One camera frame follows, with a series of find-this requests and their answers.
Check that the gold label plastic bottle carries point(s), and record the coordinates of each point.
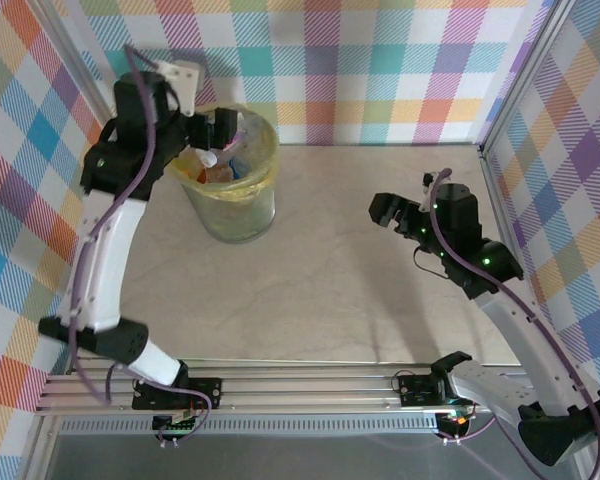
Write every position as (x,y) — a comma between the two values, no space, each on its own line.
(220,175)

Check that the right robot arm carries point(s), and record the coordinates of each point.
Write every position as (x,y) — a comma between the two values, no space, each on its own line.
(525,340)

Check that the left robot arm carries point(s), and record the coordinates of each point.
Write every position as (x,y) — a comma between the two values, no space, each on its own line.
(105,260)

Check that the yellow plastic bin liner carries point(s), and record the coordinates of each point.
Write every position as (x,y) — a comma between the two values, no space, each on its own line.
(265,165)

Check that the green mesh waste bin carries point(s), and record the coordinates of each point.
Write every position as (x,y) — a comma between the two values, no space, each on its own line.
(235,220)

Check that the grey metal base sheet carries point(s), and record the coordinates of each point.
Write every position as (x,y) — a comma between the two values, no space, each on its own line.
(305,460)

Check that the aluminium side rail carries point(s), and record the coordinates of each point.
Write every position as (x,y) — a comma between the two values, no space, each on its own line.
(497,200)

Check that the aluminium frame post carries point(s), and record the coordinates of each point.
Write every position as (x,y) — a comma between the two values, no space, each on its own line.
(75,45)
(525,75)

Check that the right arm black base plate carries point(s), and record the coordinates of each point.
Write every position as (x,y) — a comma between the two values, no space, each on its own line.
(415,390)

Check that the wide aluminium base rail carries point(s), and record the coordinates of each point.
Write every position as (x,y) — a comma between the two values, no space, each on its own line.
(305,387)

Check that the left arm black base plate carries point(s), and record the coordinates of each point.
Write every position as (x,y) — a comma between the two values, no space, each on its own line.
(205,392)

